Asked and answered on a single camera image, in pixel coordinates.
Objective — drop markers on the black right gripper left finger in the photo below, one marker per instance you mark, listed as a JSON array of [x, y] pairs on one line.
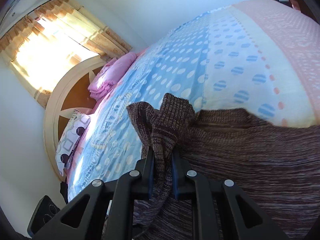
[[103, 210]]

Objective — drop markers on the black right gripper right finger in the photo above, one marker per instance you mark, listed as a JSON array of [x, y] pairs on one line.
[[220, 209]]

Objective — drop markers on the brown knitted sweater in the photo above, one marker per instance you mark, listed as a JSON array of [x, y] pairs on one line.
[[278, 167]]

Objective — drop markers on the black device on floor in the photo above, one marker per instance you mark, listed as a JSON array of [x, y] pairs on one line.
[[43, 213]]

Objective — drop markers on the patterned white pillow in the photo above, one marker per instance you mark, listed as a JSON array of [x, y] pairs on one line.
[[71, 135]]

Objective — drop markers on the white and wood headboard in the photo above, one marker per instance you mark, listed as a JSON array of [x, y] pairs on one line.
[[70, 93]]

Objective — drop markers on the folded pink blanket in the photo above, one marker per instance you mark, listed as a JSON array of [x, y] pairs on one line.
[[110, 75]]

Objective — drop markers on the blue pink dotted bed sheet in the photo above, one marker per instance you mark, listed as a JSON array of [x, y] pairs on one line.
[[259, 55]]

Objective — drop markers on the beige floral curtain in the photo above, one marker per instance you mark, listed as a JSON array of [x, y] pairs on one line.
[[45, 44]]

